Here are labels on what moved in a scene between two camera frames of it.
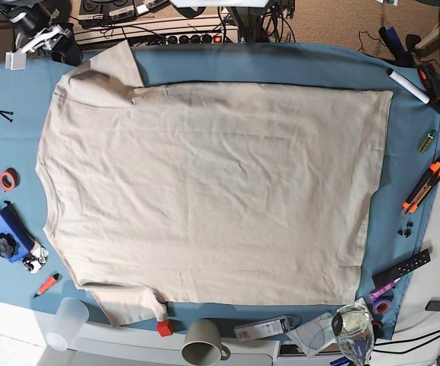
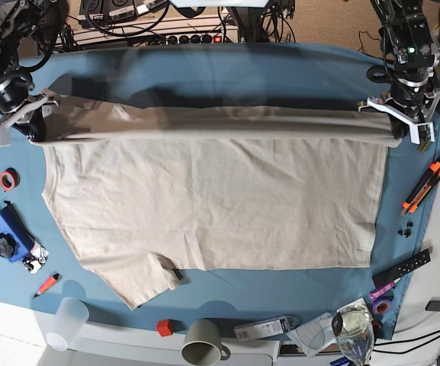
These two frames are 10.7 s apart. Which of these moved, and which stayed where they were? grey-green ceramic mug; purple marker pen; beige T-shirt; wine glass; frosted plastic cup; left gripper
Moved: left gripper; beige T-shirt
Stayed: frosted plastic cup; purple marker pen; grey-green ceramic mug; wine glass
